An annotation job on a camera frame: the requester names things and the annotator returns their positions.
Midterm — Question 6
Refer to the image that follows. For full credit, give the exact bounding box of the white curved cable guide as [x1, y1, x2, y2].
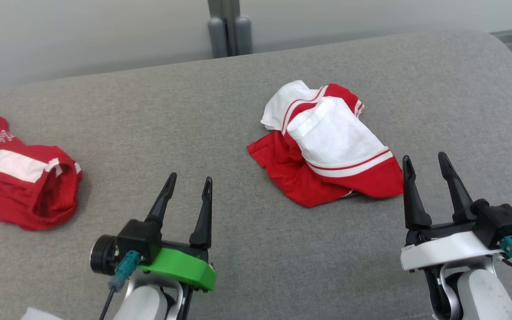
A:
[21, 307, 63, 320]

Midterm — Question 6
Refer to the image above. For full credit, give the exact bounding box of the grey partition post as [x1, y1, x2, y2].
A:
[207, 0, 253, 59]

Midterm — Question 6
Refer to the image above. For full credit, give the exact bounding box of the red white basketball jersey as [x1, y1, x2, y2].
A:
[247, 80, 404, 208]

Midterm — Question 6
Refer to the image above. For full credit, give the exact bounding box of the left black cable teal plug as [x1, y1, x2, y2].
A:
[100, 250, 142, 320]

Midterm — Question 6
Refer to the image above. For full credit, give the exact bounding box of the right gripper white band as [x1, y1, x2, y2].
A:
[400, 152, 504, 272]

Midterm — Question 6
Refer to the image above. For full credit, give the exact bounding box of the red shorts white stripe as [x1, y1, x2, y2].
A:
[0, 113, 83, 232]

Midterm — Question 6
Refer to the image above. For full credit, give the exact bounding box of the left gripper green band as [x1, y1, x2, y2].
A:
[138, 172, 217, 294]

